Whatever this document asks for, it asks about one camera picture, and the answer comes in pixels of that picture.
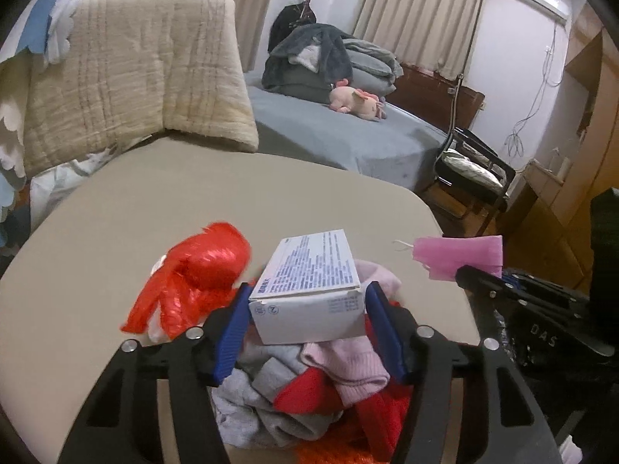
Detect white cardboard box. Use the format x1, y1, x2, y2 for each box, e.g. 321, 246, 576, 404
248, 229, 366, 345

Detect white wall cables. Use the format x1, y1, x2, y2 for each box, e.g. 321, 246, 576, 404
505, 24, 566, 158

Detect orange knitted cloth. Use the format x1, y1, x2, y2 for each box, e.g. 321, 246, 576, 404
295, 423, 402, 464

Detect wooden coat rack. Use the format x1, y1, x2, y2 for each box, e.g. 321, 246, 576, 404
289, 0, 317, 27

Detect bed with grey-blue sheet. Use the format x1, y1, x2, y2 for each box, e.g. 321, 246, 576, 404
242, 70, 453, 189

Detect dark grey fleece blanket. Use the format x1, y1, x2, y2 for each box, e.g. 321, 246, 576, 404
262, 23, 359, 104

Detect red cloth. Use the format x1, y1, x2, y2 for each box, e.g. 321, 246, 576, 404
273, 300, 413, 462

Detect thin metal stand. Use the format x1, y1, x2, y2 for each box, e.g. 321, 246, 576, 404
451, 73, 465, 131

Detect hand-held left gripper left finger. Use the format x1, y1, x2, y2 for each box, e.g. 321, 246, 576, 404
57, 284, 253, 464

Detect wooden wardrobe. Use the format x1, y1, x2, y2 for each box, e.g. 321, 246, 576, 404
498, 2, 619, 295

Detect white cloth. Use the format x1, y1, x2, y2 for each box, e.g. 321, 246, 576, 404
30, 147, 121, 233

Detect folded grey blankets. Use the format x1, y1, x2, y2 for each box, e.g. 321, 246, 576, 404
343, 38, 404, 97

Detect pink sock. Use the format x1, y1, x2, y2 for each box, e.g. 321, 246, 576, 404
301, 337, 392, 409
355, 259, 402, 300

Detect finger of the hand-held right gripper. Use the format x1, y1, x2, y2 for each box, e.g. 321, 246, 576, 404
455, 265, 529, 345

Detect dark wooden headboard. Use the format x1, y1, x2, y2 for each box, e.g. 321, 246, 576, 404
387, 63, 486, 131

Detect blue and white blanket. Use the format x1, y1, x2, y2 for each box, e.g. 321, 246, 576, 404
0, 0, 104, 257

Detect beige quilt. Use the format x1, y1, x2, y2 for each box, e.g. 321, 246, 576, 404
22, 0, 259, 177

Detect red plastic bag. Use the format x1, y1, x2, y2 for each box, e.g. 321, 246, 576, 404
119, 222, 253, 341

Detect grey chair cushion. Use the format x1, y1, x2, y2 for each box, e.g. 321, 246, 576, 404
442, 150, 504, 191

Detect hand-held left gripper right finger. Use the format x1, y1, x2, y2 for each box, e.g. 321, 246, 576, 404
365, 280, 564, 464

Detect grey sock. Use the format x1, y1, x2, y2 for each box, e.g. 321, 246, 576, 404
211, 343, 339, 448

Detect black coat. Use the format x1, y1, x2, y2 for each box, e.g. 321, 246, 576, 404
268, 4, 317, 54

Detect black metal chair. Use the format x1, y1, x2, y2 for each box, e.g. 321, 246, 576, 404
433, 126, 516, 237

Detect pink face mask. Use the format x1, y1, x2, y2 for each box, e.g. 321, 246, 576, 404
393, 235, 504, 281

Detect pink plush toy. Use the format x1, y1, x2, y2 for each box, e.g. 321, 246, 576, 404
329, 78, 388, 121

